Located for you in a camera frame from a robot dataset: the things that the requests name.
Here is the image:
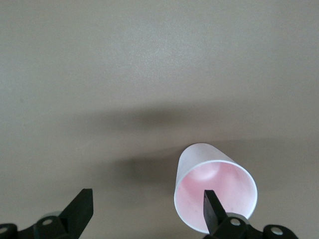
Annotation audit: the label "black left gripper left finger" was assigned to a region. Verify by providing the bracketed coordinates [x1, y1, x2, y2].
[32, 188, 94, 239]

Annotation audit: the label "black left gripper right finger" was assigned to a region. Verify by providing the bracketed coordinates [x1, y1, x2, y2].
[203, 189, 250, 239]

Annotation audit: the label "pink plastic cup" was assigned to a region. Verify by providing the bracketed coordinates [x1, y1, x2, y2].
[173, 142, 258, 235]

